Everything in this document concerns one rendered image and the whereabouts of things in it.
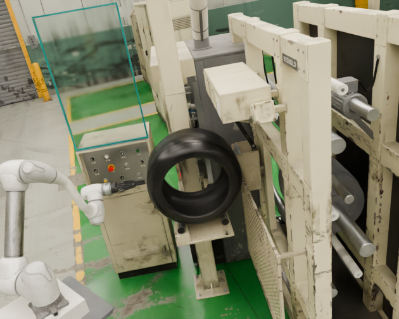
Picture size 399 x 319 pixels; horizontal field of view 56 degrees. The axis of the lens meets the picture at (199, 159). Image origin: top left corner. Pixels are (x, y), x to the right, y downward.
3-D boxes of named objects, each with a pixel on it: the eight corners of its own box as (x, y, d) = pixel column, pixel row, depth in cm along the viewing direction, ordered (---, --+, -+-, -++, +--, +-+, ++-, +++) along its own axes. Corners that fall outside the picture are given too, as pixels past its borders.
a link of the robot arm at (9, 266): (14, 300, 202) (-17, 296, 209) (36, 292, 218) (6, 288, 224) (18, 158, 205) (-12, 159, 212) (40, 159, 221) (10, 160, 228)
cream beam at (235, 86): (205, 92, 233) (202, 69, 226) (245, 85, 233) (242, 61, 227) (221, 125, 178) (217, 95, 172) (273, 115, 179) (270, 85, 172)
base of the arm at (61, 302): (40, 326, 198) (37, 318, 196) (28, 305, 214) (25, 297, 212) (73, 307, 208) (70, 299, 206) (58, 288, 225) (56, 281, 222)
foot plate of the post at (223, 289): (193, 276, 321) (192, 273, 319) (223, 270, 322) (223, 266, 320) (196, 300, 297) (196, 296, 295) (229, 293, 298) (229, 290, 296)
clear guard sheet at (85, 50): (76, 150, 280) (31, 16, 239) (148, 137, 282) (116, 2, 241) (75, 151, 278) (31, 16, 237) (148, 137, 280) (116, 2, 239)
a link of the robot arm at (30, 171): (59, 164, 218) (40, 164, 223) (37, 155, 202) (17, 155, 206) (54, 186, 215) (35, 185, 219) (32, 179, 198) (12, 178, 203)
